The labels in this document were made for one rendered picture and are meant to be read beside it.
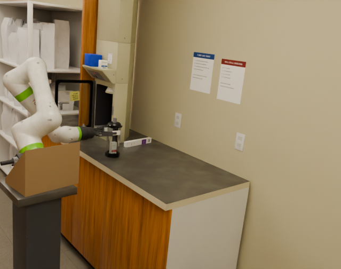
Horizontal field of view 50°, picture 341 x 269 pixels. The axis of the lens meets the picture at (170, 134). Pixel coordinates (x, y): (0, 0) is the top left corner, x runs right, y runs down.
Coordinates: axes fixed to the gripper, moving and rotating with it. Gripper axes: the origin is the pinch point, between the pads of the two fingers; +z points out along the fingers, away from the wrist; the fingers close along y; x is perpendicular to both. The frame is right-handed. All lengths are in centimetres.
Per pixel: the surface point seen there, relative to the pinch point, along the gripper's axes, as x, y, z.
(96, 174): 30.0, 0.0, -10.8
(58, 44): -50, 164, 29
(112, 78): -32.8, 25.7, 11.8
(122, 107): -11.3, 25.9, 22.7
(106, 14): -78, 43, 14
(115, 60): -46, 28, 15
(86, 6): -83, 62, 7
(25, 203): 22, -39, -73
